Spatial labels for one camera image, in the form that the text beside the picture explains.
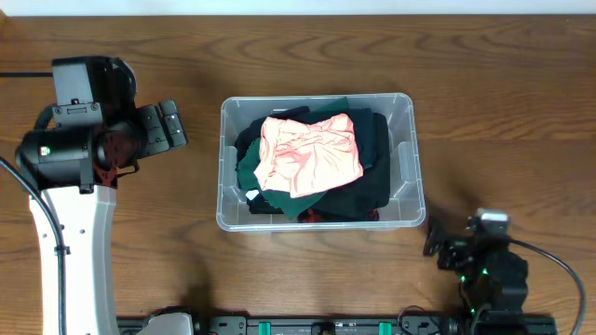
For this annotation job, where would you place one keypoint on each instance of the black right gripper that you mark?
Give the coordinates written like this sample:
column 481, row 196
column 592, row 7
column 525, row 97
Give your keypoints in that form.
column 438, row 236

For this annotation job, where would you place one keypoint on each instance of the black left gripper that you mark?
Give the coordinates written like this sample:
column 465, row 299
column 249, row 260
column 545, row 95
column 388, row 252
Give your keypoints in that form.
column 152, row 130

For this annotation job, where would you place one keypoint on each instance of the clear plastic storage bin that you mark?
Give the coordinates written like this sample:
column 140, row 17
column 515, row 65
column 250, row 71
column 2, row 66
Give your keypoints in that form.
column 406, row 207

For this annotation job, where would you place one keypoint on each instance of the black garment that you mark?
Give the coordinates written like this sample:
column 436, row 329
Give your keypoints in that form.
column 247, row 145

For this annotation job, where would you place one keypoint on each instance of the dark green garment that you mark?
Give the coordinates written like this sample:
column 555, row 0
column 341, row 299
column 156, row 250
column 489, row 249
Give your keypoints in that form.
column 351, row 200

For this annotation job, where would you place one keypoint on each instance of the red navy plaid shirt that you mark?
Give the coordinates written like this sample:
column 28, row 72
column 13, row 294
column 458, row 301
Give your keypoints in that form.
column 313, row 216

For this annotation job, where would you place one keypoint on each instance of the dark navy garment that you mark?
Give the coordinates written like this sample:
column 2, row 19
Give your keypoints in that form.
column 363, row 126

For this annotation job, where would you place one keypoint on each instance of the pink garment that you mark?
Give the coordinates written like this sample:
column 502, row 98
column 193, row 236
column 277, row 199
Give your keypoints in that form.
column 305, row 159

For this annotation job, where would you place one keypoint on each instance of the black cloth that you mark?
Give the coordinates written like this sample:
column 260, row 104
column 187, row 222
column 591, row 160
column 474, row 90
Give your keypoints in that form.
column 258, row 204

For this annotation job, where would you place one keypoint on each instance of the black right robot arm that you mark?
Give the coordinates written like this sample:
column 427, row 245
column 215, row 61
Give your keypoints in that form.
column 491, row 276

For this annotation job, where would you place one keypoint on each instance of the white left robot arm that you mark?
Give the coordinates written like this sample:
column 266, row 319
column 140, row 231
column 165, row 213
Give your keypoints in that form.
column 72, row 161

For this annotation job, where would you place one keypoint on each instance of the black mounting rail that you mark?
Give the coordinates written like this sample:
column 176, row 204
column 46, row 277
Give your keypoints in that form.
column 408, row 323

